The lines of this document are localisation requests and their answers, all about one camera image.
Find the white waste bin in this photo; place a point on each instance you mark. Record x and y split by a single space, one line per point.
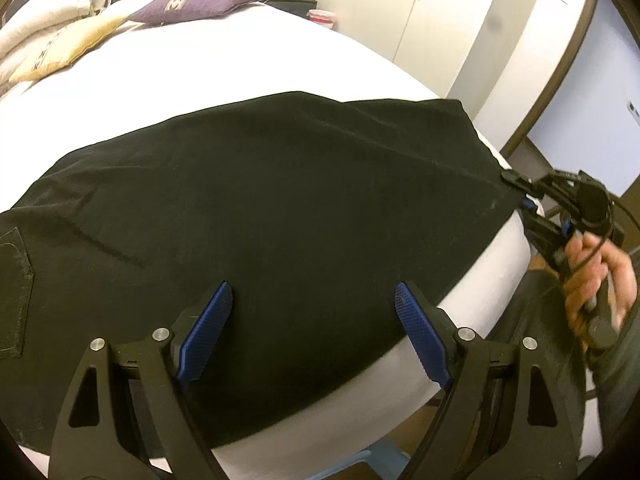
323 18

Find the white wardrobe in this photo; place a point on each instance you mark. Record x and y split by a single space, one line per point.
455 47

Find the black denim pants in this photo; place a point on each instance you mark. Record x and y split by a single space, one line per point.
312 210

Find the yellow cushion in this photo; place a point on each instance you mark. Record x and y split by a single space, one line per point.
66 46

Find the folded beige duvet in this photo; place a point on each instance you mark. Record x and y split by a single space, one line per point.
34 23

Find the white bed pillow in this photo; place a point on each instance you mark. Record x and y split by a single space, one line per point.
125 7

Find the purple cushion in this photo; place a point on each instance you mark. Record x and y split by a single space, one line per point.
159 12

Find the dark bedside table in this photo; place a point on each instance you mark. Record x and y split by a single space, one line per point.
299 8

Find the right hand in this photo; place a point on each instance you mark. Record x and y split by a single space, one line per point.
592 263

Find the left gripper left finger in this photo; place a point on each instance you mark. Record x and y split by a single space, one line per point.
97 435

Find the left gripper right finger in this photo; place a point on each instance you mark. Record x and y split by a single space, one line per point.
502 415

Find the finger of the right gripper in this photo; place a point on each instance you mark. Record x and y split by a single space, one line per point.
529 206
522 183

